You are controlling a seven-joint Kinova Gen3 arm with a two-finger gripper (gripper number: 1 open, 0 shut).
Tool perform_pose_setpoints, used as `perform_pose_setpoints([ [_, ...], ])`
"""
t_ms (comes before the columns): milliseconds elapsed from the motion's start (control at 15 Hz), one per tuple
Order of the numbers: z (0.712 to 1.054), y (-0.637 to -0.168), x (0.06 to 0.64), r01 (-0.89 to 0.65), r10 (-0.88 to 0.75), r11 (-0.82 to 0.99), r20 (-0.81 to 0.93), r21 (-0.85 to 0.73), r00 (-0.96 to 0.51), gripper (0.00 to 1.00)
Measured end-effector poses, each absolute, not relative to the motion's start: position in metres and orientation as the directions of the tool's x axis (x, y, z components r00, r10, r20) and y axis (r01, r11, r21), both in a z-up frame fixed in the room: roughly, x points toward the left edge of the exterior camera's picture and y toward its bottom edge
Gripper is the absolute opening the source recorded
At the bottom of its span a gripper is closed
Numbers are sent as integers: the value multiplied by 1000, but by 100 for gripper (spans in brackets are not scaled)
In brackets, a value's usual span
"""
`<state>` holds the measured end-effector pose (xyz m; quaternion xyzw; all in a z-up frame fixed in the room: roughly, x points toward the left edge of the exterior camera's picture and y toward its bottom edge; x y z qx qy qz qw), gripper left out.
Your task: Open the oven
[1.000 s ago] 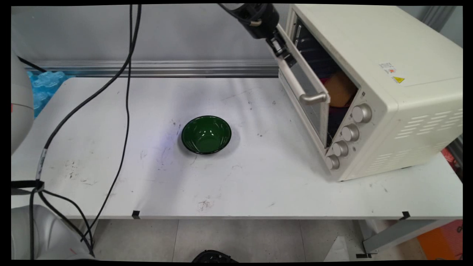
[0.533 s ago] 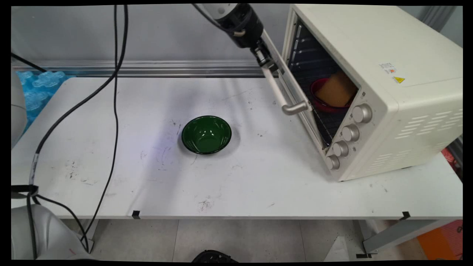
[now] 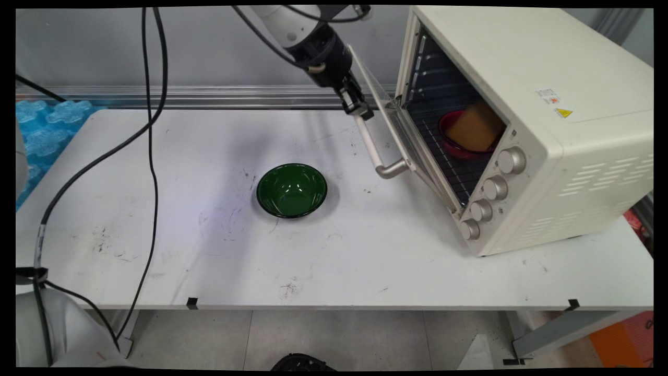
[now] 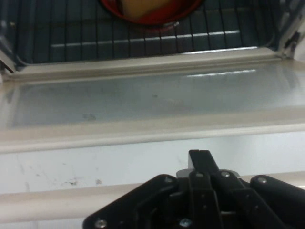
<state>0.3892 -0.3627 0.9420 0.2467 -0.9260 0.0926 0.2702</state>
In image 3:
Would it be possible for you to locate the thick black cable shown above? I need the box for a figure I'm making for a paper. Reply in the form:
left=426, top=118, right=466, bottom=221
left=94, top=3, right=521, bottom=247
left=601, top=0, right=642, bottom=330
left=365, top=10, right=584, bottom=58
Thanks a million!
left=31, top=6, right=170, bottom=367

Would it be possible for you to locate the large silver oven knob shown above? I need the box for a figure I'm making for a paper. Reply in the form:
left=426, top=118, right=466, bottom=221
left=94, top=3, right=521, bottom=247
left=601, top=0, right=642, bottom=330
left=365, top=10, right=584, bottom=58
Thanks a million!
left=497, top=146, right=527, bottom=175

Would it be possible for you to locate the black cable tie wrap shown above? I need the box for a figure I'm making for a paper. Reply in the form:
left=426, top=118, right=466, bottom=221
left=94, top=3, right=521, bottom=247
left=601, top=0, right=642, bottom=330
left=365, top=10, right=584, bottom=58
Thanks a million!
left=16, top=267, right=49, bottom=286

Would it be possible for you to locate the thin black cable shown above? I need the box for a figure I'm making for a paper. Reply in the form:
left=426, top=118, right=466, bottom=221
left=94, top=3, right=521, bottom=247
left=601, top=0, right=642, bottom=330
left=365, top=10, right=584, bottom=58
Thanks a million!
left=39, top=6, right=160, bottom=353

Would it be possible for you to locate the cream toaster oven body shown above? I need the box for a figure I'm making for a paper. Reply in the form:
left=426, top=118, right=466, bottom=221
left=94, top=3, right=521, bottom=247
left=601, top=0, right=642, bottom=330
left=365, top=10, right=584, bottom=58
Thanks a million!
left=395, top=6, right=654, bottom=257

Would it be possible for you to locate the red object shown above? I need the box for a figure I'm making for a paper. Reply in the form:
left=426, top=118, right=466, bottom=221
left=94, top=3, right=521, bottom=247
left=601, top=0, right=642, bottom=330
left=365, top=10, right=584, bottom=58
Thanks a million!
left=624, top=208, right=653, bottom=256

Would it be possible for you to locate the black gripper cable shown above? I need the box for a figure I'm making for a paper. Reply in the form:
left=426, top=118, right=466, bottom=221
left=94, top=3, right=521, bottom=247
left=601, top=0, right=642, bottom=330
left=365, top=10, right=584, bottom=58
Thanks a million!
left=231, top=6, right=327, bottom=73

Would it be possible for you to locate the grey table leg brace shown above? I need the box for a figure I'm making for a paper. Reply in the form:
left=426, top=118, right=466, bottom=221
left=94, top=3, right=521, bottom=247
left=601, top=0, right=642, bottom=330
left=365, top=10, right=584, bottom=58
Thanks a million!
left=503, top=311, right=629, bottom=365

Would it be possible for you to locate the black background cable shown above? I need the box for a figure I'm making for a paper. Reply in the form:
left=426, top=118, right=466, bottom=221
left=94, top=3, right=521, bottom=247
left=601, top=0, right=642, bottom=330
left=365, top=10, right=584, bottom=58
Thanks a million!
left=16, top=73, right=68, bottom=103

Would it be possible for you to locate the metal oven rack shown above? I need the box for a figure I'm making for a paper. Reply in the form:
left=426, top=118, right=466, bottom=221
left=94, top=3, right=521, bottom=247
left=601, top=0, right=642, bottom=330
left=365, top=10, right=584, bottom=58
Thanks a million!
left=406, top=100, right=497, bottom=207

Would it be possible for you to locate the orange box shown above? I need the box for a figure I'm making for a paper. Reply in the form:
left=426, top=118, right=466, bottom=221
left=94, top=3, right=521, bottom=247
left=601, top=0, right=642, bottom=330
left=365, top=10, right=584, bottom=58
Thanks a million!
left=589, top=312, right=654, bottom=369

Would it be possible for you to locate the green bowl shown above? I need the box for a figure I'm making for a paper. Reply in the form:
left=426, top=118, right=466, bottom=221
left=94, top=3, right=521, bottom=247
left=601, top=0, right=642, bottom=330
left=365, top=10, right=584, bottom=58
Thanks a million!
left=256, top=163, right=329, bottom=219

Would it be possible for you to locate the glass oven door with handle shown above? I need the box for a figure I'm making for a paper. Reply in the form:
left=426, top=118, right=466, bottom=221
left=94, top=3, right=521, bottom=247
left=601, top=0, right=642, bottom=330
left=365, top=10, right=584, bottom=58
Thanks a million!
left=347, top=44, right=466, bottom=214

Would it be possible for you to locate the grey straight table leg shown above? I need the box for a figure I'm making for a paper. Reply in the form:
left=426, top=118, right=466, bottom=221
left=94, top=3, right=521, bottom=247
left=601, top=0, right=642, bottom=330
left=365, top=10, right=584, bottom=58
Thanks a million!
left=120, top=309, right=141, bottom=359

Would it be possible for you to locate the red bowl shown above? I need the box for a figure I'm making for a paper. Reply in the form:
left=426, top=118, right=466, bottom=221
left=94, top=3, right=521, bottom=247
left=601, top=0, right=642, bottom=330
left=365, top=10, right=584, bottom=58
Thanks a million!
left=438, top=109, right=500, bottom=160

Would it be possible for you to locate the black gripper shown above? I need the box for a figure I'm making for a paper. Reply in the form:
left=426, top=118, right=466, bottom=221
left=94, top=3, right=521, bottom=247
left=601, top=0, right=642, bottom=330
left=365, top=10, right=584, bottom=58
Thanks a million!
left=290, top=29, right=375, bottom=121

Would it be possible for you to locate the black round object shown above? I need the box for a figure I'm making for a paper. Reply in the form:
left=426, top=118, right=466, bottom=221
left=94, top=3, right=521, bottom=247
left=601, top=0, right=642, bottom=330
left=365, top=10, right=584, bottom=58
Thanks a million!
left=270, top=353, right=338, bottom=372

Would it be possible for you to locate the brown bread slice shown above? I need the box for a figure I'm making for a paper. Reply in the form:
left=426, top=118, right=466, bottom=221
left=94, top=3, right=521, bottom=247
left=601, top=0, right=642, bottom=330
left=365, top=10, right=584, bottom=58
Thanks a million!
left=446, top=101, right=507, bottom=153

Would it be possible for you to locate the aluminium rail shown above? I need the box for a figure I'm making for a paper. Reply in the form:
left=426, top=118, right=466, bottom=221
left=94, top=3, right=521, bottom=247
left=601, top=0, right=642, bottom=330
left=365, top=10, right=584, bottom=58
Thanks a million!
left=16, top=85, right=398, bottom=111

